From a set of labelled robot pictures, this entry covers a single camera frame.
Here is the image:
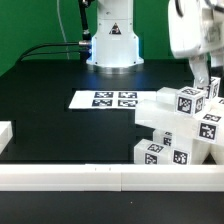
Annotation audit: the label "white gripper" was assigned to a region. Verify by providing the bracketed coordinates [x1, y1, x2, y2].
[168, 0, 224, 88]

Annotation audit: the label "small white tagged cube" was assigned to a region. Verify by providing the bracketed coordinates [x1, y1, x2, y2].
[175, 86, 206, 116]
[202, 76, 220, 100]

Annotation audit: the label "white chair back pieces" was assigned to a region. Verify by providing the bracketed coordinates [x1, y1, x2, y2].
[135, 87, 224, 146]

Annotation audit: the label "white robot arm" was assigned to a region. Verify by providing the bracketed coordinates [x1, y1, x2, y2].
[87, 0, 224, 87]

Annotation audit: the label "white flat tagged sheet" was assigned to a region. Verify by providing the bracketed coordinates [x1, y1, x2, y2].
[69, 90, 156, 109]

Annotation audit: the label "black cables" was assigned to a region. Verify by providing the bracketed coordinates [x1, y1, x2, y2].
[18, 0, 93, 63]

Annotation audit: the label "white U-shaped fence wall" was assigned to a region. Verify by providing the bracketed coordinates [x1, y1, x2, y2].
[0, 121, 224, 193]

